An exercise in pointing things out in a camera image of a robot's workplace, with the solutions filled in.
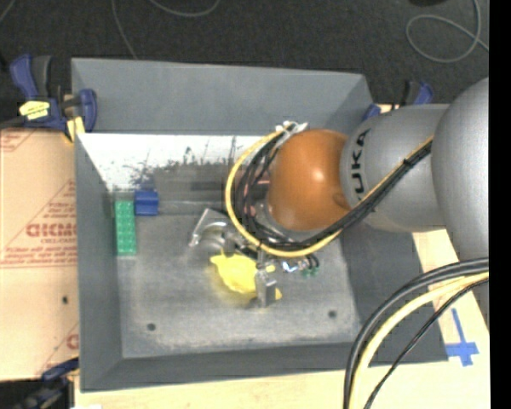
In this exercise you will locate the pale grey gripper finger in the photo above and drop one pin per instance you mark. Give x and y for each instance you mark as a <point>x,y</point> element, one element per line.
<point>264,289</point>

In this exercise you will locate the yellow toy fruit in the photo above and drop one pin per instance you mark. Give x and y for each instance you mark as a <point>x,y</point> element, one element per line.
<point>235,274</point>

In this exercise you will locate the silver metal curved piece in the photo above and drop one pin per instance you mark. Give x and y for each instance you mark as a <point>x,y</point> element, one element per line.
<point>210,230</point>

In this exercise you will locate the grey metal bin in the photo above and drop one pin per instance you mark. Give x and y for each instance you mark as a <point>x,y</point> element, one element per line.
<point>174,296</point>

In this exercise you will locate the blue block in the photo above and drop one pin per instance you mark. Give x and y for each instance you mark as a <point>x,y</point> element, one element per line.
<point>146,203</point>

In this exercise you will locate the green studded flat block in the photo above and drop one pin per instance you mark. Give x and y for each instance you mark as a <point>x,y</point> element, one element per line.
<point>125,228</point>

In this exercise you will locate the brown cardboard board, red print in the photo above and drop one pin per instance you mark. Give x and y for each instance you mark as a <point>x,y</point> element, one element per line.
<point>34,296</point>

